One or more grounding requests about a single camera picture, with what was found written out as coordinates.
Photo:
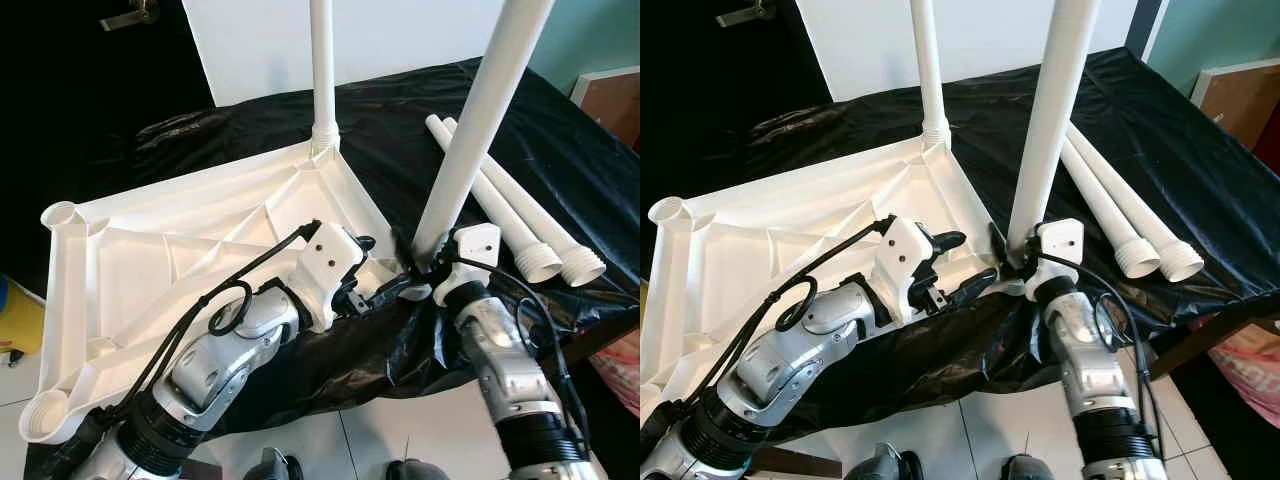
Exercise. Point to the white plastic table leg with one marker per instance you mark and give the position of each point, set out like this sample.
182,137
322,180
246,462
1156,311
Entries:
480,110
1110,220
322,70
930,70
1060,110
1150,215
510,220
555,225

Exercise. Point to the brown wooden box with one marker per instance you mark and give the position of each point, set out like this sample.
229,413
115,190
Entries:
610,105
1240,105

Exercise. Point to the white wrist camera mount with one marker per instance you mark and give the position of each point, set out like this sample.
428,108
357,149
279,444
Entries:
905,255
1060,240
478,245
330,260

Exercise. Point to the brown wooden table beam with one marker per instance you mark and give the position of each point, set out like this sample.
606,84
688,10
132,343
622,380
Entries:
605,345
1205,340

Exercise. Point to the black plastic table cover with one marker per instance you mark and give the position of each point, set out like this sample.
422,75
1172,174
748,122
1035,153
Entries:
560,130
1200,150

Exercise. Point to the grey door frame post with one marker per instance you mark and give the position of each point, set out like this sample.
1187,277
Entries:
1145,25

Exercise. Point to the dark door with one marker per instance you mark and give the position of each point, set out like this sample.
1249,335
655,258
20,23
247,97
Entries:
80,110
700,110

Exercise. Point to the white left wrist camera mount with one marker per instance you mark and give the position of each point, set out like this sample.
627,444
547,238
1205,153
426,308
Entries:
905,255
330,260

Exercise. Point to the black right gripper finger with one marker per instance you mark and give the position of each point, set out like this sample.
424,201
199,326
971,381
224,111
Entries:
1005,240
412,248

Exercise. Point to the pink plastic bag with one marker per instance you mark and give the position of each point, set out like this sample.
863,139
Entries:
620,375
1250,375

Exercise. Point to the white plastic table top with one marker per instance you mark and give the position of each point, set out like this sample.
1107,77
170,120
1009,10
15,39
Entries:
150,250
760,240

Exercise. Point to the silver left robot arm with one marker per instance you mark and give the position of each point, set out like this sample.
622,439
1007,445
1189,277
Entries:
215,370
790,370

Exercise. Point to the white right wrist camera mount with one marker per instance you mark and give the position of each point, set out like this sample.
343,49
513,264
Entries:
478,245
1060,240

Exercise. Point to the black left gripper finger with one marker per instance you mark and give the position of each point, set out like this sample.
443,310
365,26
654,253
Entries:
975,285
390,290
362,244
950,240

